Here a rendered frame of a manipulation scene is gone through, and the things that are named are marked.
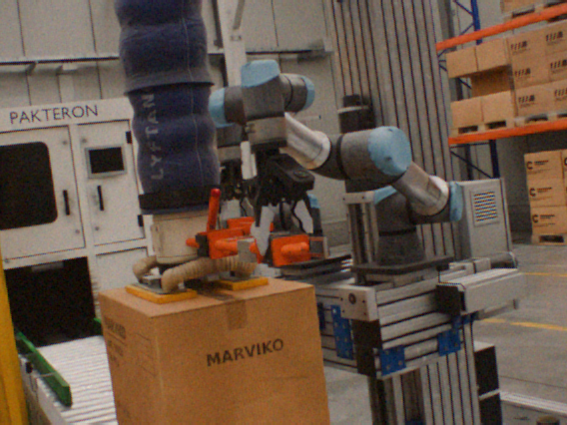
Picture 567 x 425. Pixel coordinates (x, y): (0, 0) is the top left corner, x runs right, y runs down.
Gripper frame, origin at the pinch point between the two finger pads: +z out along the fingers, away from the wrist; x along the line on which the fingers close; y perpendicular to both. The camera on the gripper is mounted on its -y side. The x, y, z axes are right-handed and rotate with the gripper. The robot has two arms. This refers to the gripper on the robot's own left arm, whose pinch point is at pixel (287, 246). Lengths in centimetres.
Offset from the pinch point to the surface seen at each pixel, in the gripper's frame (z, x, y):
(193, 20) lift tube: -55, -6, 50
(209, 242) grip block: -0.7, 4.3, 31.7
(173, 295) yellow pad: 11.3, 10.9, 43.7
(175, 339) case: 18.9, 15.9, 30.1
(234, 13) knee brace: -134, -158, 374
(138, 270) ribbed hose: 7, 11, 73
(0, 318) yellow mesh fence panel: 26, 44, 173
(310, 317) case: 20.8, -17.5, 30.0
